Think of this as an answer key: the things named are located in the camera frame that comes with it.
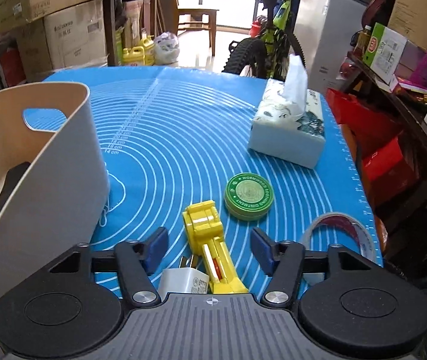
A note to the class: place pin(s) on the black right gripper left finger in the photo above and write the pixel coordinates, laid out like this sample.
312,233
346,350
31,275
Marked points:
81,299

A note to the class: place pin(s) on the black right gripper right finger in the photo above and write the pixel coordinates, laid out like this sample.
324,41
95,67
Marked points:
390,326

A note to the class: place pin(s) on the red white tape roll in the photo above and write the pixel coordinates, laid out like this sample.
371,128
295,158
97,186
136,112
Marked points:
348,228

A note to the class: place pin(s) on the white power adapter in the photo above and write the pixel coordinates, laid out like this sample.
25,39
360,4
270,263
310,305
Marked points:
184,279

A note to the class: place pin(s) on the beige plastic storage basket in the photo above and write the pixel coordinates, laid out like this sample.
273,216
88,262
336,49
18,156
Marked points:
53,179

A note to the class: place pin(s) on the green round ointment tin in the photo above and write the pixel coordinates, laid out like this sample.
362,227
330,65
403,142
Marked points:
248,196

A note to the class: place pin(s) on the white floral tissue pack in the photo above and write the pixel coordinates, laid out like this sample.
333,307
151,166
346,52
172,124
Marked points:
289,122

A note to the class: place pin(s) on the blue silicone baking mat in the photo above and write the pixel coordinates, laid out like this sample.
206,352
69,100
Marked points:
171,137

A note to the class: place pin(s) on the green white product box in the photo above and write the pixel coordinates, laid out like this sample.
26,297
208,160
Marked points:
383,52

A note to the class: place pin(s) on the yellow detergent jug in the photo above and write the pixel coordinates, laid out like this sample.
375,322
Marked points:
134,56

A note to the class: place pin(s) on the green black bicycle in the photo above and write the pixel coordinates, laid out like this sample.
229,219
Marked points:
266,54

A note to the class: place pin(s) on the white plastic bag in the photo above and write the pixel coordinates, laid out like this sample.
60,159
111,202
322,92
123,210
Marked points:
166,49

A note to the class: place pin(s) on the white appliance cabinet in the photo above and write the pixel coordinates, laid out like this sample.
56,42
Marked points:
324,29

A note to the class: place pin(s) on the stacked wrapped cardboard boxes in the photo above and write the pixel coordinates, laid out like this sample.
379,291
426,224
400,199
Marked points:
55,34

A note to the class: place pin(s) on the wooden chair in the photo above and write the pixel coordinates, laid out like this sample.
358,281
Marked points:
196,16

